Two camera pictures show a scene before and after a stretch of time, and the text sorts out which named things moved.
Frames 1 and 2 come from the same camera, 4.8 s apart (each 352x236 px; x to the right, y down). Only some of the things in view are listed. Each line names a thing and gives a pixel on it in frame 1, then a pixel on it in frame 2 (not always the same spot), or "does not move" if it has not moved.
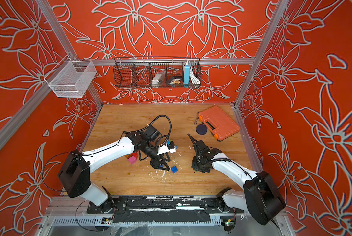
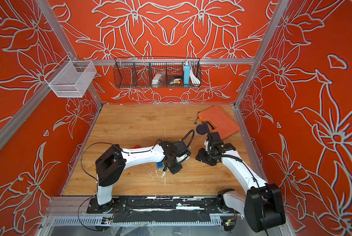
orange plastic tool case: x=220 y=123 does not move
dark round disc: x=201 y=129 does not move
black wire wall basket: x=157 y=72 does not move
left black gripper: x=155 y=162 -> x=177 y=170
